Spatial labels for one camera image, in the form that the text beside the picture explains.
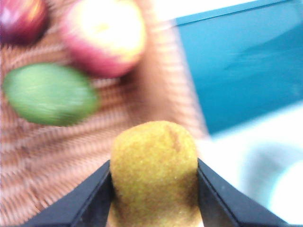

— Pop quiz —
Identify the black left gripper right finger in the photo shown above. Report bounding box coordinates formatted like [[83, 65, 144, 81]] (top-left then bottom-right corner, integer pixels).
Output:
[[197, 157, 294, 227]]

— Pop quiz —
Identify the teal ribbed bowl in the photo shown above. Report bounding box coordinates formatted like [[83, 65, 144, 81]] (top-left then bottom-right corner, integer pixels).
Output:
[[236, 132, 303, 220]]

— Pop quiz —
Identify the brown wicker basket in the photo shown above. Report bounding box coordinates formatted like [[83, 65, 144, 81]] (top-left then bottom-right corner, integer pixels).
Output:
[[0, 0, 209, 227]]

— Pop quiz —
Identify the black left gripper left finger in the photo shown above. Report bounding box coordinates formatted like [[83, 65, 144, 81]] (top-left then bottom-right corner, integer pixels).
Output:
[[21, 159, 114, 227]]

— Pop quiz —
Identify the dark red round fruit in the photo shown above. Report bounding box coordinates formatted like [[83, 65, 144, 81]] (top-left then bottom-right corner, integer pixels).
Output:
[[0, 0, 48, 44]]

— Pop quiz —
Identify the brown-yellow kiwi fruit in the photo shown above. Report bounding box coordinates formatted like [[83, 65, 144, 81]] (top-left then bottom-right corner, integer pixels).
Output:
[[109, 120, 204, 227]]

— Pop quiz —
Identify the red and yellow apple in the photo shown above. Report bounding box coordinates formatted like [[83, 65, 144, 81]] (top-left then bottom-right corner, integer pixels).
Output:
[[60, 0, 146, 78]]

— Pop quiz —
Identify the green oval fruit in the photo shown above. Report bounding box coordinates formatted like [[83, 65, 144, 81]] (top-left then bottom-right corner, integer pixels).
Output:
[[2, 63, 100, 127]]

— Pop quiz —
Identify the dark teal rectangular tray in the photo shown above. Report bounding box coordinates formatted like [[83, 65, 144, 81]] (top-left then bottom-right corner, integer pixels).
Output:
[[175, 0, 303, 135]]

